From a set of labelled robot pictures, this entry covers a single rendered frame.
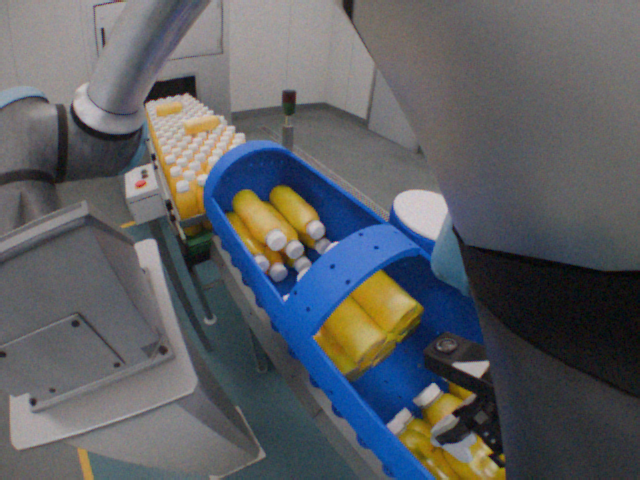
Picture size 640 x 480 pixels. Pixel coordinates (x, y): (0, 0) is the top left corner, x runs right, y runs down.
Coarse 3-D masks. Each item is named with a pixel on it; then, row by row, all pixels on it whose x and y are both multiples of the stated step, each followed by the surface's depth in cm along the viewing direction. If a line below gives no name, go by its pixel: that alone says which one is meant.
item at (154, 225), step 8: (152, 224) 82; (152, 232) 84; (160, 232) 86; (160, 240) 88; (160, 248) 90; (168, 248) 95; (160, 256) 91; (168, 256) 94; (168, 264) 96; (168, 272) 98; (176, 272) 100; (176, 280) 102; (176, 288) 104; (184, 296) 110; (184, 304) 112; (192, 312) 118; (192, 320) 121; (200, 328) 128; (200, 336) 132; (208, 344) 140
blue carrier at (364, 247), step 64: (256, 192) 73; (320, 192) 70; (320, 256) 71; (384, 256) 36; (320, 320) 35; (448, 320) 48; (320, 384) 36; (384, 384) 49; (448, 384) 46; (384, 448) 27
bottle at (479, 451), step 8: (480, 440) 25; (472, 448) 25; (480, 448) 24; (488, 448) 24; (448, 456) 26; (472, 456) 24; (480, 456) 24; (448, 464) 26; (456, 464) 25; (464, 464) 24; (472, 464) 24; (480, 464) 23; (488, 464) 23; (456, 472) 25; (464, 472) 24; (472, 472) 23; (480, 472) 23; (488, 472) 22; (496, 472) 22; (504, 472) 21
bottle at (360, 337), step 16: (352, 304) 42; (336, 320) 40; (352, 320) 39; (368, 320) 40; (336, 336) 40; (352, 336) 38; (368, 336) 37; (384, 336) 38; (352, 352) 38; (368, 352) 40
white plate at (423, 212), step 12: (408, 192) 90; (420, 192) 91; (432, 192) 93; (396, 204) 84; (408, 204) 84; (420, 204) 85; (432, 204) 86; (444, 204) 87; (408, 216) 79; (420, 216) 80; (432, 216) 81; (444, 216) 82; (420, 228) 75; (432, 228) 76
